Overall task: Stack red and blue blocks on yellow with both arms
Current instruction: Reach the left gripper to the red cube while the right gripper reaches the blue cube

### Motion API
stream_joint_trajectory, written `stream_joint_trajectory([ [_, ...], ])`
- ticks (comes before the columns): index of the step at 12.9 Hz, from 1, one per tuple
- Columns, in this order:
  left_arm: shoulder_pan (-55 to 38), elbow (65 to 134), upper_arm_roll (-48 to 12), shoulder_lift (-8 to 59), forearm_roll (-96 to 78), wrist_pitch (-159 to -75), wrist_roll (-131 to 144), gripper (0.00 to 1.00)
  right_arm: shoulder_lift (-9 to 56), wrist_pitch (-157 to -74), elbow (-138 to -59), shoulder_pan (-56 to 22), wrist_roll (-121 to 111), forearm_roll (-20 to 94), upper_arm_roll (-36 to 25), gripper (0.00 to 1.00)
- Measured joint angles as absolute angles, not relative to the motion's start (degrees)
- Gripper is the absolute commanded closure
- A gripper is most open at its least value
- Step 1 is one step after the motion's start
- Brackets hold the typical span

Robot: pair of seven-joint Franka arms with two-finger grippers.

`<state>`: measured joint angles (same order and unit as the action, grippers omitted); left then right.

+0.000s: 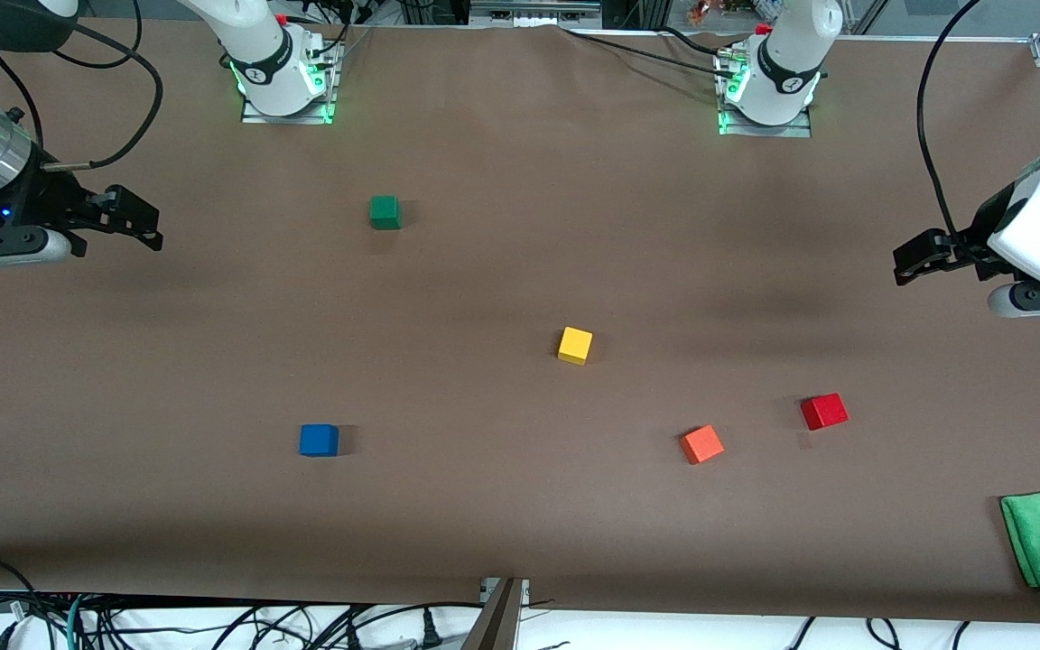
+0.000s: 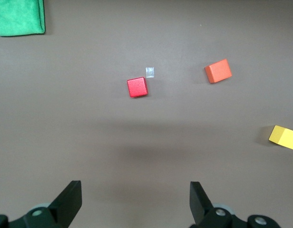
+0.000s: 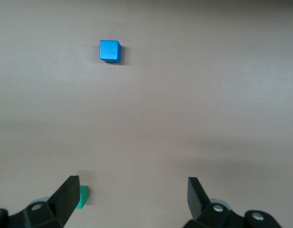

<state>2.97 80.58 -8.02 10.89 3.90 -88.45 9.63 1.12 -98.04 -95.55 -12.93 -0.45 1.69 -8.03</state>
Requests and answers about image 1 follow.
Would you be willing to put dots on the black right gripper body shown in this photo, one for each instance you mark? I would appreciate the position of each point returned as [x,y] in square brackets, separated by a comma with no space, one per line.
[43,200]

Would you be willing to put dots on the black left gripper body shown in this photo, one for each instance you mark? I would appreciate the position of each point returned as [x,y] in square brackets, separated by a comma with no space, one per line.
[980,231]

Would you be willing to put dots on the red wooden block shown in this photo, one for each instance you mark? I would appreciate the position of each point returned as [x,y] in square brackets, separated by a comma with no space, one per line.
[824,412]

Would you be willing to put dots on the blue wooden block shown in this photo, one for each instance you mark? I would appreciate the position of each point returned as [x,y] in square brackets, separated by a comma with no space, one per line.
[319,440]

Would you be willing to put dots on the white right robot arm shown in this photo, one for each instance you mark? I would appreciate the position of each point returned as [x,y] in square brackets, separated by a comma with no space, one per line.
[258,41]

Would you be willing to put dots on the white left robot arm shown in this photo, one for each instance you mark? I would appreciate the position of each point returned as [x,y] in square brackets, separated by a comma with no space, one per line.
[791,50]

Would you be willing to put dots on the green wooden block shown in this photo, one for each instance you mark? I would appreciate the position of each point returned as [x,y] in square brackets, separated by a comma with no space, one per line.
[385,212]

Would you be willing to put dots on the orange wooden block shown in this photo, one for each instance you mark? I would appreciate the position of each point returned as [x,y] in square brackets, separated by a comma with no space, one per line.
[701,444]

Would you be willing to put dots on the yellow wooden block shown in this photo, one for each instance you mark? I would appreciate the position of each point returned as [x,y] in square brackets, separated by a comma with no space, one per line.
[575,345]

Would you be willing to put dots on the black power plug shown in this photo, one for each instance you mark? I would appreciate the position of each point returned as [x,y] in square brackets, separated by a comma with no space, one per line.
[431,634]

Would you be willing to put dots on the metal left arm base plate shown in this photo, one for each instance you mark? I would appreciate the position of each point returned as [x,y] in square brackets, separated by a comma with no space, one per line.
[741,126]

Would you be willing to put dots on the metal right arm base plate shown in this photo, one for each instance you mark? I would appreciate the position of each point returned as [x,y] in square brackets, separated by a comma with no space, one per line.
[326,86]

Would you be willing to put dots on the aluminium frame rail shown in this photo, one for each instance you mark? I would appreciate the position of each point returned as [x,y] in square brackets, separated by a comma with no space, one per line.
[533,11]

